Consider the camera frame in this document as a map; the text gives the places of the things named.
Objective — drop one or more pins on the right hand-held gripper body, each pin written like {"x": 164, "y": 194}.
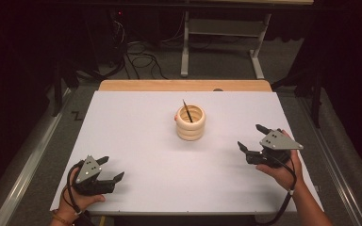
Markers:
{"x": 278, "y": 142}

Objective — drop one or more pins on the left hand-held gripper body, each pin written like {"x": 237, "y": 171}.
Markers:
{"x": 89, "y": 175}

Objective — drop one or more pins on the cream ringed pen holder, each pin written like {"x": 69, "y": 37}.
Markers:
{"x": 190, "y": 130}

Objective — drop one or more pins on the dark green pencil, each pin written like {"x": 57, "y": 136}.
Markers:
{"x": 187, "y": 111}

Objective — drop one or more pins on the person's left hand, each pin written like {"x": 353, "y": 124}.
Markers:
{"x": 81, "y": 202}

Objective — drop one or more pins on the person's right hand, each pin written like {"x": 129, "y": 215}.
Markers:
{"x": 283, "y": 175}

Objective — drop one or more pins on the white board sheet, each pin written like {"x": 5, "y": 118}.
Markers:
{"x": 157, "y": 175}

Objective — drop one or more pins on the black metal stand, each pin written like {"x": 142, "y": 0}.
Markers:
{"x": 58, "y": 84}
{"x": 315, "y": 91}

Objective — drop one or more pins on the metal floor rail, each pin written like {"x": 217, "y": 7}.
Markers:
{"x": 336, "y": 163}
{"x": 28, "y": 169}

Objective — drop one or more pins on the white metal desk frame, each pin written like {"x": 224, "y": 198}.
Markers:
{"x": 226, "y": 28}

